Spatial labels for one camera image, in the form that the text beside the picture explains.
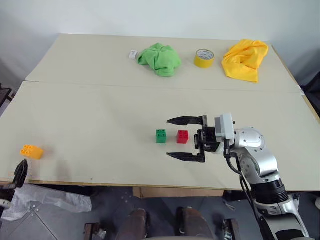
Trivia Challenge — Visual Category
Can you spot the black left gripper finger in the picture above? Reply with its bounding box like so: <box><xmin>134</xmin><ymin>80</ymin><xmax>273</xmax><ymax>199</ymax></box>
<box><xmin>13</xmin><ymin>158</ymin><xmax>29</xmax><ymax>189</ymax></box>

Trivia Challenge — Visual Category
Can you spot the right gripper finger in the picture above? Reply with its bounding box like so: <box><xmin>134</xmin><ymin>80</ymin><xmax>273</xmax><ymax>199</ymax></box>
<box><xmin>166</xmin><ymin>151</ymin><xmax>206</xmax><ymax>164</ymax></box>
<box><xmin>166</xmin><ymin>115</ymin><xmax>204</xmax><ymax>127</ymax></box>

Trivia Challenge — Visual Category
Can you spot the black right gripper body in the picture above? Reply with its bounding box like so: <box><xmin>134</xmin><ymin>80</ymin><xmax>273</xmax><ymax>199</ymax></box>
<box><xmin>193</xmin><ymin>114</ymin><xmax>223</xmax><ymax>157</ymax></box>

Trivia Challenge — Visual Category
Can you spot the red toy brick cube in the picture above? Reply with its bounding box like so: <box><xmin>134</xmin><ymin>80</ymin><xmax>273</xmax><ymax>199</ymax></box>
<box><xmin>176</xmin><ymin>129</ymin><xmax>190</xmax><ymax>145</ymax></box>

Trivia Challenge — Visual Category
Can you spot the orange toy brick cube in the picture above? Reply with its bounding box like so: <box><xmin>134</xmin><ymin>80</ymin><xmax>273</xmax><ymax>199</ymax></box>
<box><xmin>19</xmin><ymin>144</ymin><xmax>45</xmax><ymax>160</ymax></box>

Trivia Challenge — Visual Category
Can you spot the green toy brick cube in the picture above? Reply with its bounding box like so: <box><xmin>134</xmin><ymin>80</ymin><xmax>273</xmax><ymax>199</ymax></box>
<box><xmin>155</xmin><ymin>128</ymin><xmax>168</xmax><ymax>145</ymax></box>

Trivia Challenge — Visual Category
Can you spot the clear plastic sheet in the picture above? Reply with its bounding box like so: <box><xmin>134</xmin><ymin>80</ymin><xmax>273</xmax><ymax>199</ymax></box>
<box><xmin>1</xmin><ymin>184</ymin><xmax>93</xmax><ymax>222</ymax></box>

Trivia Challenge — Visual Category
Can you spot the yellow tape roll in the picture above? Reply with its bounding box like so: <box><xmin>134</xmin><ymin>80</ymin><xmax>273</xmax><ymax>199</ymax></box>
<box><xmin>194</xmin><ymin>49</ymin><xmax>216</xmax><ymax>69</ymax></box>

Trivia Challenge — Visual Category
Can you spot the crumpled green cloth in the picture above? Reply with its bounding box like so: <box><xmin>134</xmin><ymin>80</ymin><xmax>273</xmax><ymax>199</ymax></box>
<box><xmin>136</xmin><ymin>42</ymin><xmax>182</xmax><ymax>78</ymax></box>

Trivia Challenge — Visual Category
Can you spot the dark rounded shape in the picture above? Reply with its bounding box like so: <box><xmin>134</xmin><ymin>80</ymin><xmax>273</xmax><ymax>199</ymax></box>
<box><xmin>117</xmin><ymin>208</ymin><xmax>149</xmax><ymax>240</ymax></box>
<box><xmin>176</xmin><ymin>206</ymin><xmax>215</xmax><ymax>240</ymax></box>

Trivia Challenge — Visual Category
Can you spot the dark equipment beside table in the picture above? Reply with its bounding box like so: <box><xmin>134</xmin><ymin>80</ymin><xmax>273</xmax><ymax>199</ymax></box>
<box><xmin>0</xmin><ymin>83</ymin><xmax>14</xmax><ymax>117</ymax></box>

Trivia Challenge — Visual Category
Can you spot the crumpled yellow cloth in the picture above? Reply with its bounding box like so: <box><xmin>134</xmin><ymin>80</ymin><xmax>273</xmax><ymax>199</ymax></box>
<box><xmin>221</xmin><ymin>38</ymin><xmax>270</xmax><ymax>84</ymax></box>

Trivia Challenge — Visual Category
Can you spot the black object beside table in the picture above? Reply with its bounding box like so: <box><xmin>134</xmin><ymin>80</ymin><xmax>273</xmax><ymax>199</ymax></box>
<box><xmin>299</xmin><ymin>72</ymin><xmax>320</xmax><ymax>123</ymax></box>

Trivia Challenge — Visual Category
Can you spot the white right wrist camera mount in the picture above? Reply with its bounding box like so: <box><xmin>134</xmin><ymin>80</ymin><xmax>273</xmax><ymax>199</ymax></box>
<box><xmin>214</xmin><ymin>112</ymin><xmax>236</xmax><ymax>141</ymax></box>

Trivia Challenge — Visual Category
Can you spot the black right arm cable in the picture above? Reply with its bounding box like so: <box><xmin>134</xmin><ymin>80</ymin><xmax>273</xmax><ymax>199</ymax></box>
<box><xmin>224</xmin><ymin>138</ymin><xmax>266</xmax><ymax>240</ymax></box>

